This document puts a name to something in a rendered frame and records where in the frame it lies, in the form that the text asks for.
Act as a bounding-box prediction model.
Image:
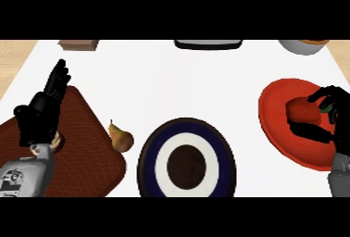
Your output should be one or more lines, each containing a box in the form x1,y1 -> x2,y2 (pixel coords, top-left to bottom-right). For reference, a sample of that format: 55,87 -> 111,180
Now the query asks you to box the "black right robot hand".
288,85 -> 350,156

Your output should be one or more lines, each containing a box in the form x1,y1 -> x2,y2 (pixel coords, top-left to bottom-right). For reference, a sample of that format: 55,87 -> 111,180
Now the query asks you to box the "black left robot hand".
12,58 -> 73,148

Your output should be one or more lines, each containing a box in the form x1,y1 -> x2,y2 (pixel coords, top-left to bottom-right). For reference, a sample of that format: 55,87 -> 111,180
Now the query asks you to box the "red plate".
257,78 -> 343,172

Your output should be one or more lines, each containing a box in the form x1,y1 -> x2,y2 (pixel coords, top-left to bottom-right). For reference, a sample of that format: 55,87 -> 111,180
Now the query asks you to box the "grey bowl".
278,39 -> 331,56

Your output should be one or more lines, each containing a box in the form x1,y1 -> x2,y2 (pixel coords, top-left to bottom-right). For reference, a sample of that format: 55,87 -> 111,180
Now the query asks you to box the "blue and white bowl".
138,117 -> 238,198

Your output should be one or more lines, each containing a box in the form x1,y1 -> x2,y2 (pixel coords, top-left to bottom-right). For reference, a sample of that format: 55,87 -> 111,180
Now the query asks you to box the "small round object under hand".
51,131 -> 67,153

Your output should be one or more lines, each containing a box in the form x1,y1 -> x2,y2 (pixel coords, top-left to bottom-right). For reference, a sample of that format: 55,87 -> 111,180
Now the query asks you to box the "brown woven placemat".
0,84 -> 129,198

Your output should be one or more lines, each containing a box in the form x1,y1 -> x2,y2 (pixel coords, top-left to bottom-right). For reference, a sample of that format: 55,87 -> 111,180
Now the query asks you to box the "yellow-brown pear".
107,119 -> 136,154

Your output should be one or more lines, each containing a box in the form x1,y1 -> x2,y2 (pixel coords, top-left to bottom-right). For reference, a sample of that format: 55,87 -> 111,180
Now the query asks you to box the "brown wooden box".
58,39 -> 102,52

